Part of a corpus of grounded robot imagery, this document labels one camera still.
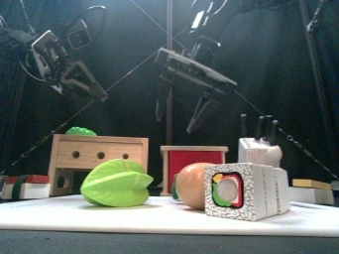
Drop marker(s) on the green toy vegetable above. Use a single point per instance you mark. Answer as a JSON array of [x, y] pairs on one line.
[[81, 131]]

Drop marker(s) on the yellow white toy nigiri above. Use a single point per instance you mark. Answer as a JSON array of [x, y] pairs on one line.
[[311, 191]]

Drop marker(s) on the red wooden toy box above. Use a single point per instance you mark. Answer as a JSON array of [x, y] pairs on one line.
[[194, 158]]

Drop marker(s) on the green toy starfruit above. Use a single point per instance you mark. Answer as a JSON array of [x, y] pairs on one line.
[[117, 183]]

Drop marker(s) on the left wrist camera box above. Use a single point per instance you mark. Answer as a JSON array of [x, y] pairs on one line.
[[79, 36]]

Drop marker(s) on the white sushi roll block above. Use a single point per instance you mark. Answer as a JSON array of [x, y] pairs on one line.
[[247, 191]]

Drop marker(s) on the white cutting board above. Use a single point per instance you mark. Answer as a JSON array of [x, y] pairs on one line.
[[154, 218]]

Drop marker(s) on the red white toy nigiri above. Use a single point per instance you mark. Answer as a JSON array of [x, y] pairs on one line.
[[28, 188]]

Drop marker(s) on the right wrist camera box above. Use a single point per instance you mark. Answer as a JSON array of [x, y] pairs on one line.
[[199, 20]]

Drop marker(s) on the green toy piece behind ball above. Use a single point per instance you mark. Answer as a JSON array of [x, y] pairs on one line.
[[175, 188]]

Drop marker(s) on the white toy knife block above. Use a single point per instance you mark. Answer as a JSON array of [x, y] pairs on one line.
[[258, 152]]

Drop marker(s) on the wooden toy stove box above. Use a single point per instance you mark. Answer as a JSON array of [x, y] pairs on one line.
[[99, 153]]

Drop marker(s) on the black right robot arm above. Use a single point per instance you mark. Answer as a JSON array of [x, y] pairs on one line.
[[205, 33]]

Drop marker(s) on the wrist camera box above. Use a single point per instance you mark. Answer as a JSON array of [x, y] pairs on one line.
[[79, 36], [199, 20]]

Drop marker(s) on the slanted black frame pole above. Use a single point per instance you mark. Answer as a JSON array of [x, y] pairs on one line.
[[315, 72]]

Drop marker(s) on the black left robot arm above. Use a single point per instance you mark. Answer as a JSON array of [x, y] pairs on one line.
[[11, 38]]

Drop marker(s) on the peach toy ball fruit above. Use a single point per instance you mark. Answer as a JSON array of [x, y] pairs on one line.
[[193, 185]]

